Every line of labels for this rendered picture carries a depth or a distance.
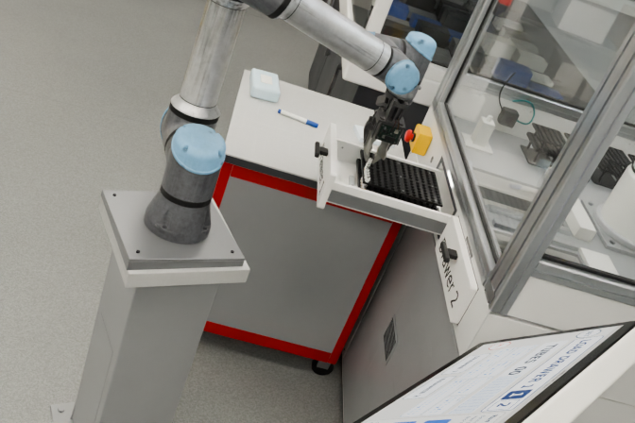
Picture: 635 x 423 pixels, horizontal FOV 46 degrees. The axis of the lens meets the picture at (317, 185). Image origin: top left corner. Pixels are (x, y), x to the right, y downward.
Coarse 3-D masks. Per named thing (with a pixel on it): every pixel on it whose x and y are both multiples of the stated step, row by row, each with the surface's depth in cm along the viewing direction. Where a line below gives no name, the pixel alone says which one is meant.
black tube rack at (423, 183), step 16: (384, 160) 206; (384, 176) 198; (400, 176) 200; (416, 176) 204; (432, 176) 207; (384, 192) 196; (400, 192) 194; (416, 192) 196; (432, 192) 199; (432, 208) 196
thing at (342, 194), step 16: (352, 144) 208; (352, 160) 211; (400, 160) 211; (336, 192) 188; (352, 192) 188; (368, 192) 188; (448, 192) 204; (352, 208) 190; (368, 208) 190; (384, 208) 190; (400, 208) 190; (416, 208) 190; (448, 208) 200; (416, 224) 193; (432, 224) 192
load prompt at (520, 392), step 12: (600, 336) 116; (564, 348) 115; (576, 348) 113; (588, 348) 111; (552, 360) 111; (564, 360) 109; (540, 372) 107; (552, 372) 105; (516, 384) 104; (528, 384) 103; (540, 384) 101; (504, 396) 101; (516, 396) 99; (528, 396) 98; (492, 408) 97; (504, 408) 96
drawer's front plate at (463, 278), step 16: (448, 224) 186; (448, 240) 183; (464, 240) 177; (464, 256) 171; (448, 272) 177; (464, 272) 167; (448, 288) 174; (464, 288) 164; (448, 304) 171; (464, 304) 163
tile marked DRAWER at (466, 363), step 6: (486, 354) 128; (468, 360) 128; (474, 360) 127; (480, 360) 126; (456, 366) 126; (462, 366) 125; (468, 366) 124; (444, 372) 125; (450, 372) 124; (456, 372) 122
